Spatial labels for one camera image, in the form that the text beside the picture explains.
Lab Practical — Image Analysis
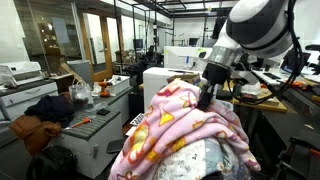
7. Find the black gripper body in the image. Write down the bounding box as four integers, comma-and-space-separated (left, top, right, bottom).
200, 62, 232, 89

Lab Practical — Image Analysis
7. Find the pink patterned fleece blanket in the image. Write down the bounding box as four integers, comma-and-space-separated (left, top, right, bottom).
108, 78, 263, 180

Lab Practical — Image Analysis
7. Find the grey trash bin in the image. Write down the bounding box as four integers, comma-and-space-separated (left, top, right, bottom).
66, 59, 94, 88

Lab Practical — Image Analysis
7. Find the small black computer monitor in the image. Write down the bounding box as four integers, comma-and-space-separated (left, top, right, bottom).
188, 37, 200, 47
132, 38, 145, 51

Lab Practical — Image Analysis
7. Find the large white machine housing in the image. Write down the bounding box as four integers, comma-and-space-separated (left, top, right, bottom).
163, 45, 214, 72

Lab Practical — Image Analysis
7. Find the white office desk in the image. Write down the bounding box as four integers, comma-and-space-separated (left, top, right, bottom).
249, 67, 320, 84

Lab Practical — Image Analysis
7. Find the large white cardboard box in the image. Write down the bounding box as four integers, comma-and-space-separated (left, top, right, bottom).
143, 66, 205, 113

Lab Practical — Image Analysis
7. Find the light wooden table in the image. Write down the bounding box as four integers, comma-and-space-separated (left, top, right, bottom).
219, 79, 288, 113

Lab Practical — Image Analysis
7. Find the black computer keyboard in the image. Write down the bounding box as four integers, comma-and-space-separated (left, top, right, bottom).
262, 71, 283, 81

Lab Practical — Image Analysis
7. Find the floral patchwork quilt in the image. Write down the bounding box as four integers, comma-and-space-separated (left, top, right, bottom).
152, 137, 251, 180

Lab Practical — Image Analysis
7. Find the dotted calibration board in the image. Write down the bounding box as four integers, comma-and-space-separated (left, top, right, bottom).
129, 112, 146, 128

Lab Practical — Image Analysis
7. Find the open black laptop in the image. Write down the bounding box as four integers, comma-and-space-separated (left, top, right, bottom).
280, 49, 312, 78

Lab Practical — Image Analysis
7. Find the dark grey desk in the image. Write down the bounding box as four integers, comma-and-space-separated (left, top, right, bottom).
259, 83, 320, 141

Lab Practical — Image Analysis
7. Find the orange flat object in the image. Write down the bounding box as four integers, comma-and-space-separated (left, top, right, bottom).
284, 79, 306, 89

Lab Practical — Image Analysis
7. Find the white paper sheet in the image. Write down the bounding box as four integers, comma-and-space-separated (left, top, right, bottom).
124, 125, 139, 138

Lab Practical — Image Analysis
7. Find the grey long counter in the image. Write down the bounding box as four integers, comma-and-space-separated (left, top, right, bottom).
92, 87, 134, 126

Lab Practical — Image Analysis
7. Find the small white open box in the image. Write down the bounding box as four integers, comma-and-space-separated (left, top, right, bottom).
107, 74, 132, 97

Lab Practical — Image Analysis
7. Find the small black flat device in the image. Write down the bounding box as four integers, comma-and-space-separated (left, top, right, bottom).
96, 108, 111, 117

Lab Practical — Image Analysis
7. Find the wooden framed glass door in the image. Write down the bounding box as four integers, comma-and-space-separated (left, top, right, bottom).
77, 9, 115, 83

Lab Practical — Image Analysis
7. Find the grey ribbed foam mat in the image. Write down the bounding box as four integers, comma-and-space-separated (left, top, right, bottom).
61, 109, 122, 141

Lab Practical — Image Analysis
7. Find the white low cabinet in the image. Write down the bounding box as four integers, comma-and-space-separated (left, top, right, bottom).
49, 109, 125, 179

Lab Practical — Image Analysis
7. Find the flattened brown cardboard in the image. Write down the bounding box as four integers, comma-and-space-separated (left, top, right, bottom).
58, 57, 83, 81

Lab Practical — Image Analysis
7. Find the dark navy jacket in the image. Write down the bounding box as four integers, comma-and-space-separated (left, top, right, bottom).
23, 94, 76, 129

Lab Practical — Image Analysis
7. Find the black backpack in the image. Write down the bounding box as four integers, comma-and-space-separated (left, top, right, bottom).
25, 145, 79, 180

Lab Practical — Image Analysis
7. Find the white drawer cabinet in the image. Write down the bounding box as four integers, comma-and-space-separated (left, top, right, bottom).
0, 79, 60, 122

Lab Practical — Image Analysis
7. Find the white office printer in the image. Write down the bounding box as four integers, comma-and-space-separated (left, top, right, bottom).
0, 60, 44, 88

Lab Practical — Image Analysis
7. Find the orange cordless drill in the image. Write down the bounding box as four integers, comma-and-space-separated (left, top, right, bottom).
98, 80, 113, 98

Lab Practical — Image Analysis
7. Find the black metal frame structure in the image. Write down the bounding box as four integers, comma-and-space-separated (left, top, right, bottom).
113, 0, 241, 73

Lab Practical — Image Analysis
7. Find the orange handled hand tool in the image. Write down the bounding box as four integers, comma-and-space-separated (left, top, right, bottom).
65, 117, 93, 130

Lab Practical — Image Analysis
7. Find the clear plastic handle bag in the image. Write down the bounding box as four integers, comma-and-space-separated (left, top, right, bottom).
68, 78, 95, 112

